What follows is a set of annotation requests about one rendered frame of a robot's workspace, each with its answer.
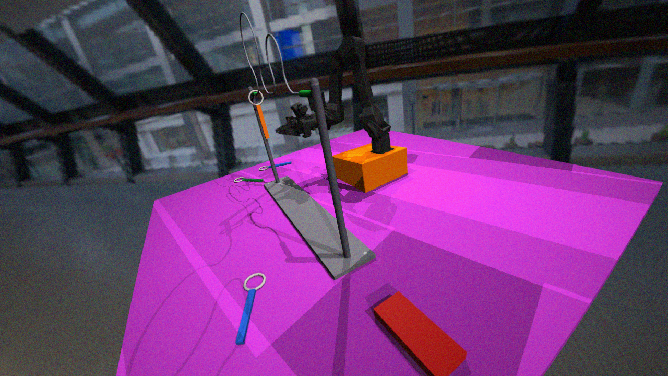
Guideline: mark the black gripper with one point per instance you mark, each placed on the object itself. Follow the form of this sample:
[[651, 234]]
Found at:
[[297, 127]]

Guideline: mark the orange bar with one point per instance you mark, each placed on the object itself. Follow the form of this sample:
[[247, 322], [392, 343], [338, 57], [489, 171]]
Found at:
[[260, 113]]

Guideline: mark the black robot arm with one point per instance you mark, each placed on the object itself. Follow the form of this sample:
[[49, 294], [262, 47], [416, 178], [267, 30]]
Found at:
[[352, 51]]

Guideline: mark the red rectangular block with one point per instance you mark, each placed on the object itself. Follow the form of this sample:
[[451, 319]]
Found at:
[[428, 345]]

